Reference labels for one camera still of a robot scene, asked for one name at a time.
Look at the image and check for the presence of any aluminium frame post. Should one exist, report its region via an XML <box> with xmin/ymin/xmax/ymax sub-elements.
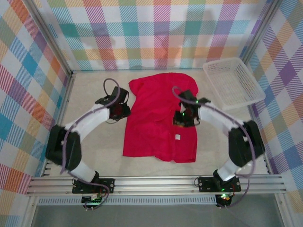
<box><xmin>239</xmin><ymin>0</ymin><xmax>285</xmax><ymax>66</ymax></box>
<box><xmin>25</xmin><ymin>0</ymin><xmax>74</xmax><ymax>78</ymax></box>

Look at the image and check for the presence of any red t-shirt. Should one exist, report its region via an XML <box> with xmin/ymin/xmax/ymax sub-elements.
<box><xmin>122</xmin><ymin>72</ymin><xmax>199</xmax><ymax>164</ymax></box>

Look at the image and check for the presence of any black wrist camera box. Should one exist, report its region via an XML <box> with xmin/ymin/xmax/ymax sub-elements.
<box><xmin>109</xmin><ymin>104</ymin><xmax>131</xmax><ymax>122</ymax></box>
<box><xmin>173</xmin><ymin>110</ymin><xmax>189</xmax><ymax>127</ymax></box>

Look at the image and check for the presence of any controller board with green light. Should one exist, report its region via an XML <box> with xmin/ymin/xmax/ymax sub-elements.
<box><xmin>215</xmin><ymin>192</ymin><xmax>234</xmax><ymax>209</ymax></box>
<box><xmin>81</xmin><ymin>193</ymin><xmax>105</xmax><ymax>210</ymax></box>

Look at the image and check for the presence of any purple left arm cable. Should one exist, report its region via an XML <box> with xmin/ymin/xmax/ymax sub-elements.
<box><xmin>59</xmin><ymin>78</ymin><xmax>119</xmax><ymax>210</ymax></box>

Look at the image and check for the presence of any aluminium mounting rail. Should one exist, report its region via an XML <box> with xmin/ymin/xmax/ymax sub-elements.
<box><xmin>26</xmin><ymin>175</ymin><xmax>288</xmax><ymax>197</ymax></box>

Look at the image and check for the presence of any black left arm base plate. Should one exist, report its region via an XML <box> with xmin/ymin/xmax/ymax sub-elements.
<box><xmin>72</xmin><ymin>178</ymin><xmax>116</xmax><ymax>195</ymax></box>

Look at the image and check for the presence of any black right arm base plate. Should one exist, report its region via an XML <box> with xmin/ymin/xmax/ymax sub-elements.
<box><xmin>197</xmin><ymin>176</ymin><xmax>241</xmax><ymax>193</ymax></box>

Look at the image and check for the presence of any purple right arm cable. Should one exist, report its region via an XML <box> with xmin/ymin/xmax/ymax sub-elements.
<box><xmin>172</xmin><ymin>86</ymin><xmax>258</xmax><ymax>210</ymax></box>

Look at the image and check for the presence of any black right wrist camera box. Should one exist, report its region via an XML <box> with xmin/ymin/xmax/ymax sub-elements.
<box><xmin>173</xmin><ymin>110</ymin><xmax>189</xmax><ymax>127</ymax></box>

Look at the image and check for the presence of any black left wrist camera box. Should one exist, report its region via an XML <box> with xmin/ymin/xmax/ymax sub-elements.
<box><xmin>109</xmin><ymin>104</ymin><xmax>131</xmax><ymax>122</ymax></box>

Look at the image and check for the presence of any grey slotted cable duct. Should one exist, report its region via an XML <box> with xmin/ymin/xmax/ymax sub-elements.
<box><xmin>37</xmin><ymin>195</ymin><xmax>217</xmax><ymax>206</ymax></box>

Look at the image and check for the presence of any white perforated plastic basket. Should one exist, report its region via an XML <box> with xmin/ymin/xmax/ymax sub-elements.
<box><xmin>202</xmin><ymin>57</ymin><xmax>266</xmax><ymax>111</ymax></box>

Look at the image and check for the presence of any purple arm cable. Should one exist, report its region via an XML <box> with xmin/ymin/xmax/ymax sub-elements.
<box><xmin>59</xmin><ymin>78</ymin><xmax>119</xmax><ymax>210</ymax></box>
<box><xmin>172</xmin><ymin>86</ymin><xmax>258</xmax><ymax>210</ymax></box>

